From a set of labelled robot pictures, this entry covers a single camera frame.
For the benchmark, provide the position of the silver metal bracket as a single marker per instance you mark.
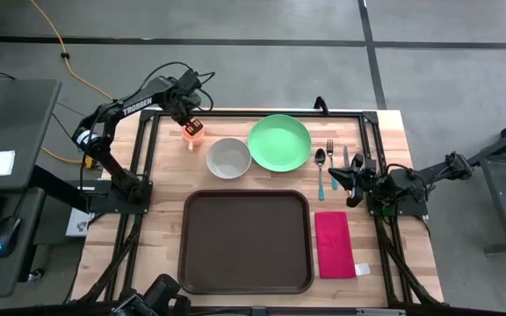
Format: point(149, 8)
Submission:
point(380, 312)

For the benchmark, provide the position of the red cloth napkin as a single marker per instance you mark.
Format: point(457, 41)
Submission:
point(334, 246)

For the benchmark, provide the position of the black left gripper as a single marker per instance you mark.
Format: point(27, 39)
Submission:
point(182, 103)

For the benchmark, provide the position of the black table clamp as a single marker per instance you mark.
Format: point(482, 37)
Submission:
point(321, 106)

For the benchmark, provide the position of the desk caster wheel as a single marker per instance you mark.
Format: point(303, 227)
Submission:
point(36, 275)

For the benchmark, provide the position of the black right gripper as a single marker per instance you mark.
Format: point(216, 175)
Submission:
point(356, 175)

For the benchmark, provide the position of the black aluminium table frame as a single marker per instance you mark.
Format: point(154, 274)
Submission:
point(218, 113)

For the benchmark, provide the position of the dark metal stand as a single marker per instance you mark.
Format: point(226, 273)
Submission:
point(493, 188)

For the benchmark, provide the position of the black computer mouse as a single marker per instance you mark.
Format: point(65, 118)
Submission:
point(7, 232)

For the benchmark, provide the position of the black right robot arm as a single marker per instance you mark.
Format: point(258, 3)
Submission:
point(433, 172)

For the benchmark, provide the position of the white cardboard box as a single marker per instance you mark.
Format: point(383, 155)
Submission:
point(77, 224)

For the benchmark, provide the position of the green plastic plate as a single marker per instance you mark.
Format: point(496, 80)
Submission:
point(279, 142)

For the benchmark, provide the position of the orange plastic cup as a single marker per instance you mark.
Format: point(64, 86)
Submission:
point(193, 139)

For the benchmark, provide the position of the brown plastic tray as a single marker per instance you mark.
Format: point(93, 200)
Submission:
point(244, 241)

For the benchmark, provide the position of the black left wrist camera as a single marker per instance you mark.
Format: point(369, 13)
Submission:
point(190, 79)

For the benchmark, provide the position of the pale grey bowl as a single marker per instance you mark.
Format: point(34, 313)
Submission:
point(229, 159)

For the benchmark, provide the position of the dark grey desk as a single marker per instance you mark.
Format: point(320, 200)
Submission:
point(16, 114)

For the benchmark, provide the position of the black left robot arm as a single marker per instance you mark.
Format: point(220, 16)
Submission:
point(136, 106)

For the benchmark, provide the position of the black bulky object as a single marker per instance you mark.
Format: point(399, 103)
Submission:
point(154, 294)

